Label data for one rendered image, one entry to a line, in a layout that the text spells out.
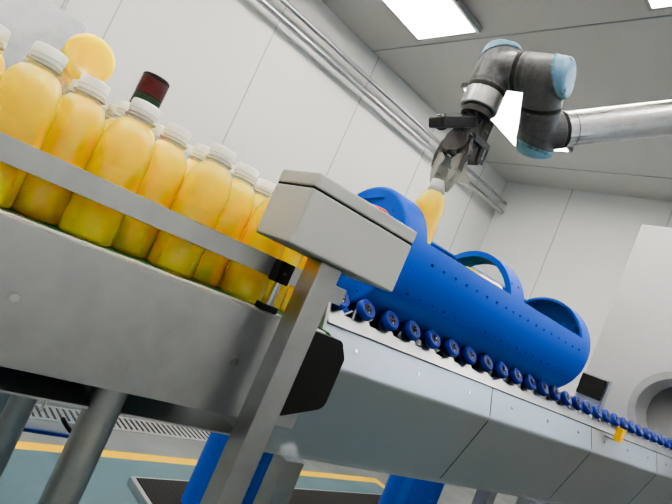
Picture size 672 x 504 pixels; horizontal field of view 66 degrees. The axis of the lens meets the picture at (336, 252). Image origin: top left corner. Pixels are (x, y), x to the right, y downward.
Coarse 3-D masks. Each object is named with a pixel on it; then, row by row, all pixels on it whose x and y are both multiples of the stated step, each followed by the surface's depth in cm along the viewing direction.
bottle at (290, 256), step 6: (288, 252) 87; (294, 252) 87; (282, 258) 87; (288, 258) 87; (294, 258) 88; (300, 258) 89; (294, 264) 88; (270, 282) 86; (270, 288) 86; (282, 288) 87; (288, 288) 89; (264, 294) 86; (282, 294) 88; (264, 300) 86; (276, 300) 87; (282, 300) 89; (276, 306) 87
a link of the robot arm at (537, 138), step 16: (528, 112) 119; (544, 112) 117; (560, 112) 119; (576, 112) 122; (592, 112) 122; (608, 112) 122; (624, 112) 122; (640, 112) 123; (656, 112) 123; (528, 128) 121; (544, 128) 119; (560, 128) 120; (576, 128) 121; (592, 128) 121; (608, 128) 122; (624, 128) 123; (640, 128) 123; (656, 128) 124; (528, 144) 122; (544, 144) 121; (560, 144) 123; (576, 144) 124
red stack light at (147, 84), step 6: (144, 78) 117; (150, 78) 116; (138, 84) 117; (144, 84) 116; (150, 84) 116; (156, 84) 117; (162, 84) 118; (138, 90) 117; (144, 90) 116; (150, 90) 116; (156, 90) 117; (162, 90) 118; (156, 96) 117; (162, 96) 119; (162, 102) 120
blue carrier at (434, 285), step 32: (384, 192) 115; (416, 224) 108; (416, 256) 107; (448, 256) 114; (480, 256) 141; (352, 288) 111; (416, 288) 110; (448, 288) 114; (480, 288) 121; (512, 288) 131; (416, 320) 117; (448, 320) 119; (480, 320) 124; (512, 320) 130; (544, 320) 139; (576, 320) 157; (480, 352) 133; (512, 352) 136; (544, 352) 142; (576, 352) 151
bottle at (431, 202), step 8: (424, 192) 118; (432, 192) 117; (440, 192) 118; (416, 200) 119; (424, 200) 117; (432, 200) 116; (440, 200) 117; (424, 208) 116; (432, 208) 116; (440, 208) 117; (424, 216) 116; (432, 216) 116; (440, 216) 117; (432, 224) 116; (432, 232) 116
